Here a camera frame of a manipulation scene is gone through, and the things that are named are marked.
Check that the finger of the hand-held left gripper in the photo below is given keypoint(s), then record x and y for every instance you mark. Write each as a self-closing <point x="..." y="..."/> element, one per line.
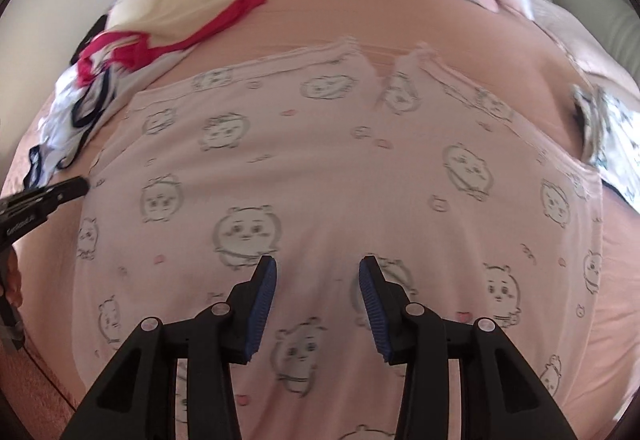
<point x="55" y="195"/>

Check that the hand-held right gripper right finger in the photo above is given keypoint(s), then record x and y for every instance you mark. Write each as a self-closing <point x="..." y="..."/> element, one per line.
<point x="371" y="305"/>

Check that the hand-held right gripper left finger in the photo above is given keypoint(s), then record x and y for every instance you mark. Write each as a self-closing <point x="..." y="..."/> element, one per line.
<point x="262" y="305"/>

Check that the pink bear print pants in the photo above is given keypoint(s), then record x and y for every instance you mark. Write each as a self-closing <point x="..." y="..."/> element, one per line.
<point x="325" y="170"/>

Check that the person's left hand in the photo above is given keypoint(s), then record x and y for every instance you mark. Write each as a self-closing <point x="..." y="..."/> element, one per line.
<point x="14" y="280"/>

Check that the white garment with navy trim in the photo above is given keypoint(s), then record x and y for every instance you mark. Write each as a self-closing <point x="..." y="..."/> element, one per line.
<point x="85" y="115"/>

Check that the cream garment with red trim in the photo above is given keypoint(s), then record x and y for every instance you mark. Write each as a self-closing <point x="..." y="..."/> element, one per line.
<point x="170" y="5"/>

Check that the folded white blue printed garment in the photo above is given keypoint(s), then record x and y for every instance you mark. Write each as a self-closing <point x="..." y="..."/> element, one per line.
<point x="610" y="135"/>

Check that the pink bed sheet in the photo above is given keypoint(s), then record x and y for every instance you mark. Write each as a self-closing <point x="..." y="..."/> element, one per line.
<point x="310" y="15"/>

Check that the pale pink pillow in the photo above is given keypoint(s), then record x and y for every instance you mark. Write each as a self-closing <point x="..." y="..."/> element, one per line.
<point x="590" y="55"/>

